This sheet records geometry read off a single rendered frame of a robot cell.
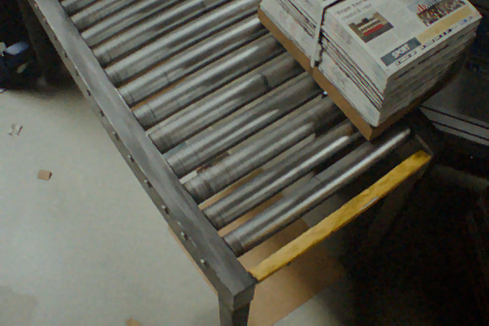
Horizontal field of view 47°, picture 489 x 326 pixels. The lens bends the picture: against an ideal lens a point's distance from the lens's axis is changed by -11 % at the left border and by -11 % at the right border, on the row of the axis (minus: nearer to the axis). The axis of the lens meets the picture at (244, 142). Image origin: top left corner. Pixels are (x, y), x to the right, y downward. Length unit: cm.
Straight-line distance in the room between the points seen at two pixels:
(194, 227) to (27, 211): 108
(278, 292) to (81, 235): 66
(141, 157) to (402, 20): 56
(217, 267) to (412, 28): 56
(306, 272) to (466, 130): 70
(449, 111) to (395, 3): 95
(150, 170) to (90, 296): 85
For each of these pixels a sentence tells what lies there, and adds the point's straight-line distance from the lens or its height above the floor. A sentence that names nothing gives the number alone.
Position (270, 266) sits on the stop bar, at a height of 82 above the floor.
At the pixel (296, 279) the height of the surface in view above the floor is 0.
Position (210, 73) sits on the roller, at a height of 80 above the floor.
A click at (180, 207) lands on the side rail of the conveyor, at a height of 80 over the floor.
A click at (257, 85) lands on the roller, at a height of 80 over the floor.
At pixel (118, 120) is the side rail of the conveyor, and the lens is 126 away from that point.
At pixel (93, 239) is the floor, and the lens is 203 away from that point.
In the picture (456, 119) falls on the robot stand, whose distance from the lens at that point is 206.
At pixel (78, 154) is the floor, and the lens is 218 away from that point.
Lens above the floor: 186
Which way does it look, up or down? 61 degrees down
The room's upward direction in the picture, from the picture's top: 3 degrees clockwise
